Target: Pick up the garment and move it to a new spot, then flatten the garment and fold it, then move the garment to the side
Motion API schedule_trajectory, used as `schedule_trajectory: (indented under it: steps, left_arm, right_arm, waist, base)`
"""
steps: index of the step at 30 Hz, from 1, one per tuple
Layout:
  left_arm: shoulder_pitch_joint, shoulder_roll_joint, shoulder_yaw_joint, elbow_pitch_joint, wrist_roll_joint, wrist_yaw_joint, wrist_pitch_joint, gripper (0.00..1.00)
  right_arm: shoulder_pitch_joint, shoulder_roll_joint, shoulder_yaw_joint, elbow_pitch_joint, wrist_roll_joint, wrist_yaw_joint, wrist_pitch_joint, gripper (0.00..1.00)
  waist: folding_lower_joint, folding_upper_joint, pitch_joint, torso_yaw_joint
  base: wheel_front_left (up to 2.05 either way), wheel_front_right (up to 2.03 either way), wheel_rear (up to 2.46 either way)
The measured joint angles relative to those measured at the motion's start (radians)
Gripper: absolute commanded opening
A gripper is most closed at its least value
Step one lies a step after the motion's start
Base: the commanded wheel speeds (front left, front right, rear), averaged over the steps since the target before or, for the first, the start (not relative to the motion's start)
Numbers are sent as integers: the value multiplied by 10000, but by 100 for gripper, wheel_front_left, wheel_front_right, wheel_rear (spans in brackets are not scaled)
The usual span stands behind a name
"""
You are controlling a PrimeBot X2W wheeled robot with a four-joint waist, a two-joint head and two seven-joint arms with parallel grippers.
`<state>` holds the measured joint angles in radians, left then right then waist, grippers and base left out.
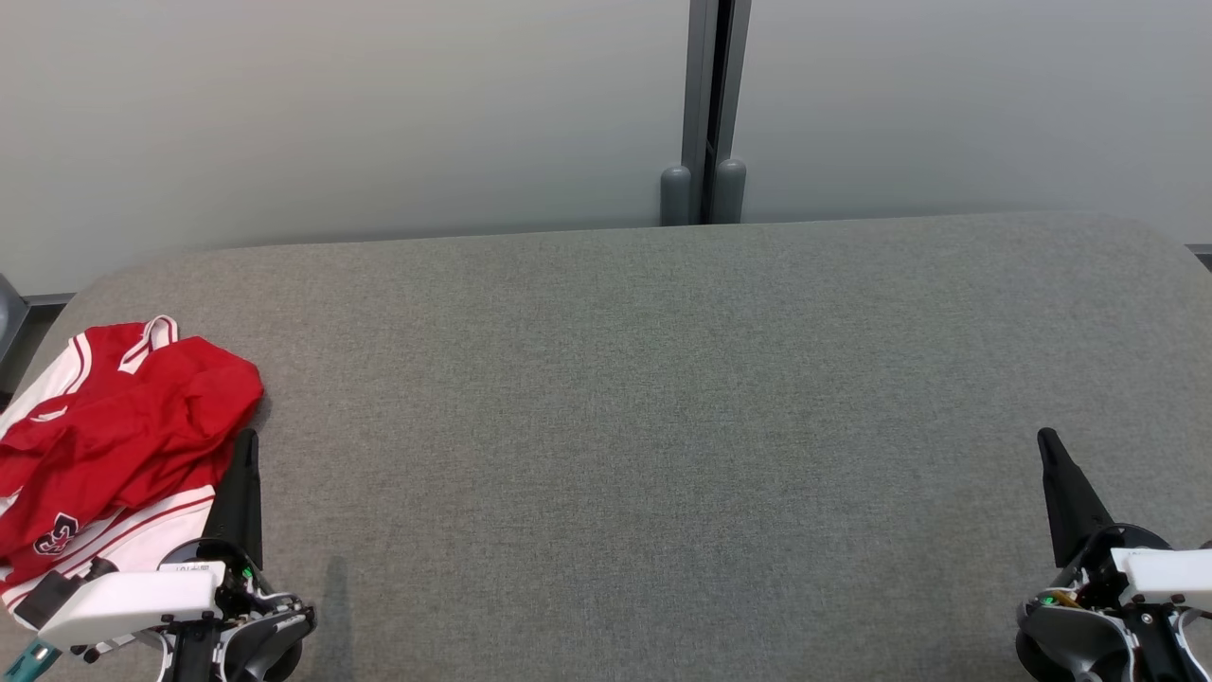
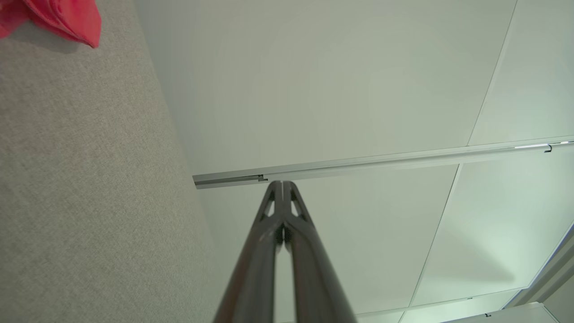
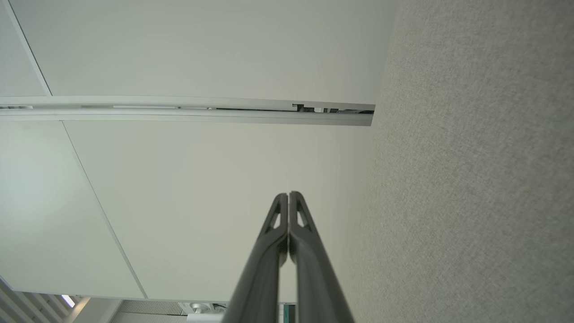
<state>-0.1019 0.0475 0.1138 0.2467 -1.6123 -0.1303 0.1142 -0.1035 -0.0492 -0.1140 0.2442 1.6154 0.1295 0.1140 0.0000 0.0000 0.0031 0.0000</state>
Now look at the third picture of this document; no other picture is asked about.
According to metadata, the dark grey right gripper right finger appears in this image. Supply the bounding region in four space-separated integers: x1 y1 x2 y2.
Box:
289 191 356 323

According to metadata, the grey metal partition post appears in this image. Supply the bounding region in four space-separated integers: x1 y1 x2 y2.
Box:
0 95 375 127

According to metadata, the silver round fixture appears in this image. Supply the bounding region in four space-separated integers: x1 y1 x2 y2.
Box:
178 301 230 323

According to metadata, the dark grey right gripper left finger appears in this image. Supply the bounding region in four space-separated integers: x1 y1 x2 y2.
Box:
222 193 288 323

